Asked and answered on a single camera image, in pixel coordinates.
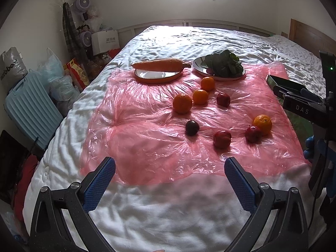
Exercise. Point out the red apple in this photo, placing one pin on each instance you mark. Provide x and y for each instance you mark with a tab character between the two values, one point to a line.
223	99
222	139
253	134

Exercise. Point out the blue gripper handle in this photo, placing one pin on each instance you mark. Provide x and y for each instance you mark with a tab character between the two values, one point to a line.
322	157

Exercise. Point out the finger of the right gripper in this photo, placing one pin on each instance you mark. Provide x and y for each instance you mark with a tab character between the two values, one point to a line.
282	87

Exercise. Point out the wooden headboard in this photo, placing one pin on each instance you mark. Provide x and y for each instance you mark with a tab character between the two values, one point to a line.
309	38

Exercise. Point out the small red radish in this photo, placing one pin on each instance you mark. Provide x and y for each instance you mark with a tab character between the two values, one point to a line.
210	71

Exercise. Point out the large orange carrot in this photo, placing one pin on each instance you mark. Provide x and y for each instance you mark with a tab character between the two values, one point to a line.
161	65

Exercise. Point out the orange rimmed plate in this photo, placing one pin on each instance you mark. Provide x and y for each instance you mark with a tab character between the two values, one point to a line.
156	77

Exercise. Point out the white bed quilt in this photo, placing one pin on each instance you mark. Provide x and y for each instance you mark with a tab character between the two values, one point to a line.
170	191

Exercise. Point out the pink plastic sheet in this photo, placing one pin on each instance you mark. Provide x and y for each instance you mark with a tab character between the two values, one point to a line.
136	125

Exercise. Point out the upper purple fan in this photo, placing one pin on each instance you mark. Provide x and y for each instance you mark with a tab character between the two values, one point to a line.
82	5

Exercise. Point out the translucent plastic bag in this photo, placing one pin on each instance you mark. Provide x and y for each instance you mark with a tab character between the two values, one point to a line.
57	83

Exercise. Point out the red yellow snack package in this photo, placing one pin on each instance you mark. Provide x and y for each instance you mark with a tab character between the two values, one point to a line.
78	75

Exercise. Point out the red cloth on floor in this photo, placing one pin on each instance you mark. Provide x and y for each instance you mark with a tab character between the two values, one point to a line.
27	172

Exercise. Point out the white paper shopping bag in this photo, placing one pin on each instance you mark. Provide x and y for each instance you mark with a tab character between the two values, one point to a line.
105	40

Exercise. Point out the lower purple fan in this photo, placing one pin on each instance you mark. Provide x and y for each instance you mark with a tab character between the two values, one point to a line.
86	39

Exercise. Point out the large textured orange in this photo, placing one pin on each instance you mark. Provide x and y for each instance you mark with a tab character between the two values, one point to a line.
182	103

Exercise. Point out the grey printed bag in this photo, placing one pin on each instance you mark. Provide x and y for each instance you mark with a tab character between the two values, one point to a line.
12	68

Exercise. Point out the grey white plate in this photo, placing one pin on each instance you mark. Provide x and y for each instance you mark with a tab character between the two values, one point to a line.
206	72

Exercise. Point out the purple fan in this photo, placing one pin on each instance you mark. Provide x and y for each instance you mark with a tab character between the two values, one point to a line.
82	5
86	39

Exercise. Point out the plaid garment on rack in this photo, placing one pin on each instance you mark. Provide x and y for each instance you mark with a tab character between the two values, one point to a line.
71	35

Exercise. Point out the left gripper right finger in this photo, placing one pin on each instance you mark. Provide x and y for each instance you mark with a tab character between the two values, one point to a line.
289	229

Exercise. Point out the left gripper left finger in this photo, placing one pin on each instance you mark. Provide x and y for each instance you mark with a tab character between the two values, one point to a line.
49	230

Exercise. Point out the dark green leafy vegetable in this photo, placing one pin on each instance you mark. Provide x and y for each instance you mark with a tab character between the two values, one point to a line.
223	63

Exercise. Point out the light blue folding board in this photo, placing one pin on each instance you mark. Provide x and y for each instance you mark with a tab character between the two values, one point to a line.
32	110

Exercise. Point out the dark purple plum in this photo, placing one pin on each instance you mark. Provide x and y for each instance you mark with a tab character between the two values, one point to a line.
191	128

